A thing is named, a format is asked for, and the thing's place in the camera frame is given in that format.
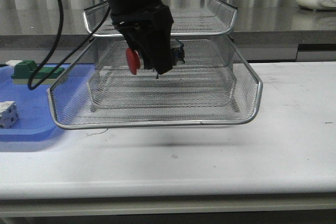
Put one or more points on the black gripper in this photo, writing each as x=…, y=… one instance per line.
x=158, y=20

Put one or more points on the red emergency stop push button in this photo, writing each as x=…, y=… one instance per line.
x=136, y=61

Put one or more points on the silver mesh tray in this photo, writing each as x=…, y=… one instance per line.
x=182, y=87
x=208, y=51
x=191, y=17

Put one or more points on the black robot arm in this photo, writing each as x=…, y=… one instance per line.
x=119, y=7

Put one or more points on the silver mesh top tray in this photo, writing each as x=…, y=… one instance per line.
x=191, y=17

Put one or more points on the silver mesh bottom tray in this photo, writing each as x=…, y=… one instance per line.
x=182, y=87

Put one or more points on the blue plastic tray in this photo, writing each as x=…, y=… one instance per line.
x=26, y=119

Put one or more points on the grey stone counter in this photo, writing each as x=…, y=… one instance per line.
x=261, y=34

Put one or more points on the green electrical module block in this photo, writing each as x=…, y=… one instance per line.
x=24, y=69

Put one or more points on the white terminal block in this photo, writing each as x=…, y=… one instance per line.
x=9, y=114

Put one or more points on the thin wire scrap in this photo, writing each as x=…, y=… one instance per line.
x=96, y=132

